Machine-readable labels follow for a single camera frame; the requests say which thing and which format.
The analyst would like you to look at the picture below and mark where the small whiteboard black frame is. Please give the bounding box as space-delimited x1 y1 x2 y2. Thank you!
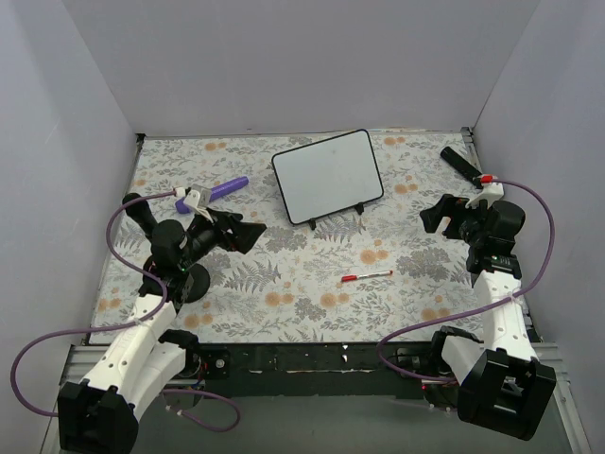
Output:
271 130 384 225

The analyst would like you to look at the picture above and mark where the red whiteboard marker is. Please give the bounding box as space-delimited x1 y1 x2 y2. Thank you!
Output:
340 270 393 283

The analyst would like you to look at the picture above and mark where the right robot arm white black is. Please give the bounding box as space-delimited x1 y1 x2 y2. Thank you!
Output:
420 194 556 441

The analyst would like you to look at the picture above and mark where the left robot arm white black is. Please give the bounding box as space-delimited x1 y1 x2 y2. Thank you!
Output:
58 206 267 453

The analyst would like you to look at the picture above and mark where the purple flashlight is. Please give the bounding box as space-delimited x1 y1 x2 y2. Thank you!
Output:
175 177 249 214

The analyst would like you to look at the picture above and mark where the black microphone silver head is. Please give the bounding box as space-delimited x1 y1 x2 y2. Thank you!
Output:
440 147 483 189

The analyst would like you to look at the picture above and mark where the black microphone on stand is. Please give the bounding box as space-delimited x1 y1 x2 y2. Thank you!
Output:
126 201 210 306

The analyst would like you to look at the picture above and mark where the floral patterned table mat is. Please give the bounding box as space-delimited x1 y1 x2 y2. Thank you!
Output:
87 131 528 345

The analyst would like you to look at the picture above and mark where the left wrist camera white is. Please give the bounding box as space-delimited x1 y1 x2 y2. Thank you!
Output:
175 184 214 223

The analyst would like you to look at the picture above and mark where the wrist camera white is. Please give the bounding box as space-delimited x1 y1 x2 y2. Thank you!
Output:
465 174 504 209
175 184 214 223

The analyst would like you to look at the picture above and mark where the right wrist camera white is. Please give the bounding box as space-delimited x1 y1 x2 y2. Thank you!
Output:
465 174 504 209

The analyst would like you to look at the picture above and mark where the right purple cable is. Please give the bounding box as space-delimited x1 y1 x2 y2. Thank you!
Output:
375 179 557 385

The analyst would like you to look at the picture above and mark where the purple cable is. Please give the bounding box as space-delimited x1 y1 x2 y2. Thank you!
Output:
375 179 557 385
9 187 242 432

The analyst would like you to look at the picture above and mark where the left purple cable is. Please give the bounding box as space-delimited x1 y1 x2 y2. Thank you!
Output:
9 187 242 432

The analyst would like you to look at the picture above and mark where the black base frame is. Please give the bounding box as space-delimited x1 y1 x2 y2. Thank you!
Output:
146 340 455 401

